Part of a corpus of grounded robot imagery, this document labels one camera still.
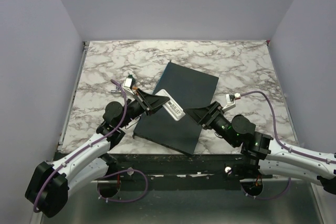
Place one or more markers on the white remote control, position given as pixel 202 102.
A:
pixel 171 106

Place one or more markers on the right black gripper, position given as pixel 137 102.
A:
pixel 207 115

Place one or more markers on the chrome metal fitting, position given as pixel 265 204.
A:
pixel 116 91

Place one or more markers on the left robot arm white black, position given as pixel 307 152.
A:
pixel 84 150

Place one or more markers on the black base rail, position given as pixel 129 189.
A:
pixel 161 172

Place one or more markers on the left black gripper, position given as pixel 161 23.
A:
pixel 149 102

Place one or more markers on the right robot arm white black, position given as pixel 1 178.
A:
pixel 267 154

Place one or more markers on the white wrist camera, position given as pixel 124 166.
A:
pixel 129 87
pixel 230 101

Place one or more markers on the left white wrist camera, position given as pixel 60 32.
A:
pixel 129 87

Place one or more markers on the dark flat metal box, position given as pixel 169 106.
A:
pixel 190 89

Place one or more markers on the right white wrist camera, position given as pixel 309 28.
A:
pixel 230 101

